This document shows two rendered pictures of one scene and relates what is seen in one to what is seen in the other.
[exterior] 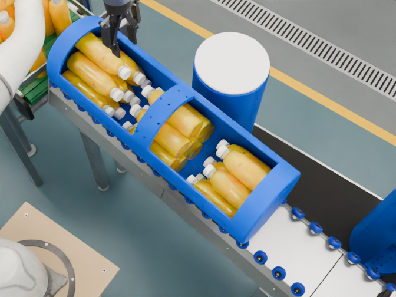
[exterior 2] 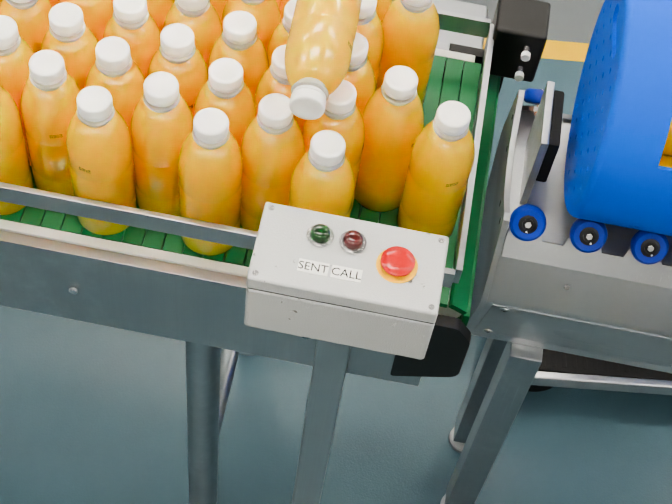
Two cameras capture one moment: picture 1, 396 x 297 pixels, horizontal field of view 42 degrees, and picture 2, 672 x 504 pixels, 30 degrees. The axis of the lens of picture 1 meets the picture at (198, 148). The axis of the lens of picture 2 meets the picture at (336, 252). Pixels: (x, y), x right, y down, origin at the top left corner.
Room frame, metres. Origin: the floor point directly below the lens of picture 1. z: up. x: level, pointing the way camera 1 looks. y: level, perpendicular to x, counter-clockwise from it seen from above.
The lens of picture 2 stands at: (0.39, 1.24, 2.19)
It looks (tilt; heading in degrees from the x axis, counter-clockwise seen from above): 56 degrees down; 326
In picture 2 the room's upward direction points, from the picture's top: 9 degrees clockwise
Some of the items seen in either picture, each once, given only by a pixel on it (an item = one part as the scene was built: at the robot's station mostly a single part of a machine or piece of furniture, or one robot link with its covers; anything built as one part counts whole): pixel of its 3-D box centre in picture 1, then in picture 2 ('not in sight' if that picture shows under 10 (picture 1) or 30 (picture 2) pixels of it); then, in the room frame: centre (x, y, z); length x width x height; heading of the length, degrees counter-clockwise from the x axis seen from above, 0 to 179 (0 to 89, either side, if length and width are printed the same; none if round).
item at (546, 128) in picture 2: not in sight; (542, 145); (1.10, 0.49, 0.99); 0.10 x 0.02 x 0.12; 144
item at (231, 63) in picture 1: (232, 62); not in sight; (1.14, -0.09, 1.03); 0.28 x 0.28 x 0.01
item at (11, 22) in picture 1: (10, 35); (330, 155); (1.18, 0.75, 1.00); 0.07 x 0.07 x 0.20
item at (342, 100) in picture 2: (2, 15); (338, 96); (1.18, 0.75, 1.11); 0.04 x 0.04 x 0.02
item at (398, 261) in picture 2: not in sight; (397, 262); (0.95, 0.79, 1.11); 0.04 x 0.04 x 0.01
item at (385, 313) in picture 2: not in sight; (345, 280); (0.98, 0.83, 1.05); 0.20 x 0.10 x 0.10; 54
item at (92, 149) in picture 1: (96, 161); (486, 436); (1.00, 0.48, 0.31); 0.06 x 0.06 x 0.63; 54
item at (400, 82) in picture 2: not in sight; (400, 82); (1.17, 0.67, 1.11); 0.04 x 0.04 x 0.02
